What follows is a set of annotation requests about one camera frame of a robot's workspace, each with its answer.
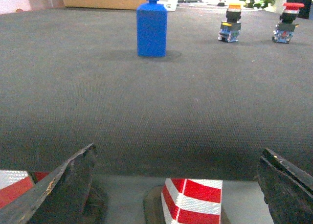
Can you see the dark grey conveyor belt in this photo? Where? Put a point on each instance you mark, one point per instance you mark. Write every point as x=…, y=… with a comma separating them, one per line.
x=72, y=77

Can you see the red emergency stop button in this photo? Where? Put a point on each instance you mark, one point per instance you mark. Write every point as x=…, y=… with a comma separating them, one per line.
x=284, y=30

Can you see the yellow push button switch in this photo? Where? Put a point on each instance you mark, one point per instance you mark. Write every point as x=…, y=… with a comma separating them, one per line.
x=230, y=29

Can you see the blue bottle-shaped part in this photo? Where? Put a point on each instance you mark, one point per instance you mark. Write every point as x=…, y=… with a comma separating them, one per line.
x=151, y=29

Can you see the red white striped bollard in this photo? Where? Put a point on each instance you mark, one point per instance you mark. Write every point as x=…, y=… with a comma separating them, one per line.
x=192, y=201

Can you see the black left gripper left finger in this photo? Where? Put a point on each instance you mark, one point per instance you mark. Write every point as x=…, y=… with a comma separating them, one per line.
x=59, y=198

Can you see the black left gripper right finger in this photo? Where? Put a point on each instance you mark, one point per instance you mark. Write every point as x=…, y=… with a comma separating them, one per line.
x=287, y=189

